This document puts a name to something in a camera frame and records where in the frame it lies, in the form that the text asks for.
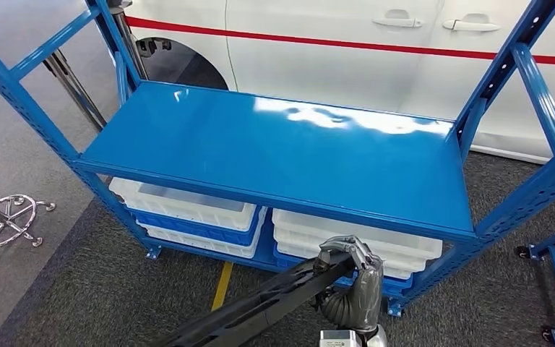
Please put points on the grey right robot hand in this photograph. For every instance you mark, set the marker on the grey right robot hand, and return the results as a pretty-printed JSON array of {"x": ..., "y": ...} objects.
[{"x": 368, "y": 297}]

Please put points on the black plastic panel part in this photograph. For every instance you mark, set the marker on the black plastic panel part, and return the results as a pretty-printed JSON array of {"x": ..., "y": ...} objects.
[{"x": 268, "y": 306}]

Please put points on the blue metal shelf rack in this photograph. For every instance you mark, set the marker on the blue metal shelf rack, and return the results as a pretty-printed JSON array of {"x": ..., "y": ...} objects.
[{"x": 282, "y": 153}]

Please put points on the orange floor tape outline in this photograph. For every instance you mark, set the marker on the orange floor tape outline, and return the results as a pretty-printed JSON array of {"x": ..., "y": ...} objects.
[{"x": 222, "y": 287}]

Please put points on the white car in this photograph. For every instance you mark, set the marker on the white car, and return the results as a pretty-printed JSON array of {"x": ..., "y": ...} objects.
[{"x": 330, "y": 67}]

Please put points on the red barrier belt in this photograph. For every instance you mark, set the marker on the red barrier belt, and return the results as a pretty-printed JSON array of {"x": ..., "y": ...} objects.
[{"x": 306, "y": 40}]

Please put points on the chrome stool base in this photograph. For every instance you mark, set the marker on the chrome stool base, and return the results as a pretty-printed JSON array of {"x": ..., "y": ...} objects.
[{"x": 4, "y": 220}]

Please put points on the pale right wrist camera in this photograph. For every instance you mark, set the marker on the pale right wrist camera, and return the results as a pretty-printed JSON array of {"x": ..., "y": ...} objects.
[{"x": 337, "y": 339}]

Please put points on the chrome stanchion post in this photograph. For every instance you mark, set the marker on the chrome stanchion post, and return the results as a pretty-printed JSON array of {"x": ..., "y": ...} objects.
[
  {"x": 126, "y": 33},
  {"x": 74, "y": 91}
]

